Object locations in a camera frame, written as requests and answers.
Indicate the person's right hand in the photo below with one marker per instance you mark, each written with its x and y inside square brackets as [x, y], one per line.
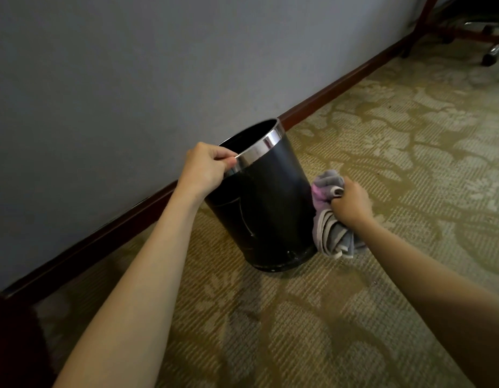
[354, 206]

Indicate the black waste bin chrome rim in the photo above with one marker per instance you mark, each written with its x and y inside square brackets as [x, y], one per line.
[273, 197]

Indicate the person's left hand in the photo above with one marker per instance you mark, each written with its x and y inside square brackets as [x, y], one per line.
[203, 171]

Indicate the person's left forearm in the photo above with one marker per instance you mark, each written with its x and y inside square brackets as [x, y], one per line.
[132, 303]

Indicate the dark wooden baseboard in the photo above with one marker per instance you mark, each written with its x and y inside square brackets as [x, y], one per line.
[338, 88]

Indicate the person's right forearm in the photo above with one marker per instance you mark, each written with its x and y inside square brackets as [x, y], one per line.
[435, 286]

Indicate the dark red wooden desk frame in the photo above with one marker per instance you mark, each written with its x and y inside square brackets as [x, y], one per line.
[427, 12]

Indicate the office chair wheeled base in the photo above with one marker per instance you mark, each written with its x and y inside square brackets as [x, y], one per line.
[487, 60]

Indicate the dark red wooden cabinet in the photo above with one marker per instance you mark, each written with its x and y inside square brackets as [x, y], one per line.
[15, 347]

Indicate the grey cleaning cloth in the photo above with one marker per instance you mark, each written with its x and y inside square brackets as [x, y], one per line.
[330, 234]

